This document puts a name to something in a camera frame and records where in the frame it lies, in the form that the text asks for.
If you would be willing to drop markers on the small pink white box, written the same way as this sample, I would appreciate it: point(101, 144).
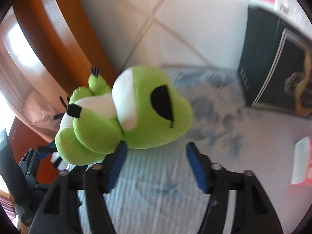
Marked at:
point(301, 170)

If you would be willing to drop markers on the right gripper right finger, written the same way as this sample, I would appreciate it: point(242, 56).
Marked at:
point(253, 210)

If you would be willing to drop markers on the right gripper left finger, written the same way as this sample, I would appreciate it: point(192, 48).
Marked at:
point(59, 210)

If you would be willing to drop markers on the green frog plush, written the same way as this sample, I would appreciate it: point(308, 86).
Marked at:
point(142, 108)

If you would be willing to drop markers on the black gift box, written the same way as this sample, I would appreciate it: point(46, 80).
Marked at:
point(275, 65)

